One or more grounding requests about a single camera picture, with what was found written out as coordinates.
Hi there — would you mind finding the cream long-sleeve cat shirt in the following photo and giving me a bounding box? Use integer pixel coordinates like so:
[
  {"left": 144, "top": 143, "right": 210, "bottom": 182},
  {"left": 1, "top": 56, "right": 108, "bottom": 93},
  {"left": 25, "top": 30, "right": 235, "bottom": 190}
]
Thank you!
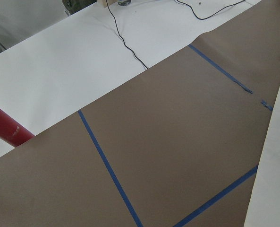
[{"left": 244, "top": 87, "right": 280, "bottom": 227}]

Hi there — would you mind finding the brown paper table mat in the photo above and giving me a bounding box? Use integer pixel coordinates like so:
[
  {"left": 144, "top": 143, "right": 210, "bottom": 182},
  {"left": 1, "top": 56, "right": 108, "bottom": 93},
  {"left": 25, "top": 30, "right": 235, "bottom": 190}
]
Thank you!
[{"left": 0, "top": 0, "right": 280, "bottom": 227}]

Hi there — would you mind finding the black cable on table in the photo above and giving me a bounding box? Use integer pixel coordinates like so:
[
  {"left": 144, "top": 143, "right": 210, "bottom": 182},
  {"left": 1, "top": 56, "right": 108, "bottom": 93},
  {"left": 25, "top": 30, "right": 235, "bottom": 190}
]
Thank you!
[{"left": 106, "top": 3, "right": 148, "bottom": 70}]

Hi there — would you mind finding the red cardboard tube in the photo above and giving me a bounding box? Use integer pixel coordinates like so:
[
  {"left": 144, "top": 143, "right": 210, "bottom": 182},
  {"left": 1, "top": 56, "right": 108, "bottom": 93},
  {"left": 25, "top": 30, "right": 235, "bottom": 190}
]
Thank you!
[{"left": 0, "top": 109, "right": 34, "bottom": 147}]

